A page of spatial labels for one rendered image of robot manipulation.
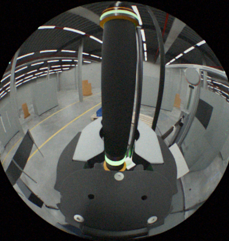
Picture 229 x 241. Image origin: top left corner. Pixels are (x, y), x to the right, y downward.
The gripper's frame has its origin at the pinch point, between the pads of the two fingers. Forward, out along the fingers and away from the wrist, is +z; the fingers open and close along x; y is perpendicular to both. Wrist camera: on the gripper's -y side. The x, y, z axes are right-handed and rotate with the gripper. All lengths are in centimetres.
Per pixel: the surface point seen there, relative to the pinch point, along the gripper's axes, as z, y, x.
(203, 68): 31, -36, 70
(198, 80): 32, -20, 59
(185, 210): -45, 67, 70
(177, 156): 13, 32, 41
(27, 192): -36, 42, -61
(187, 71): 40, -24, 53
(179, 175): -1, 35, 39
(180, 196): -21, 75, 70
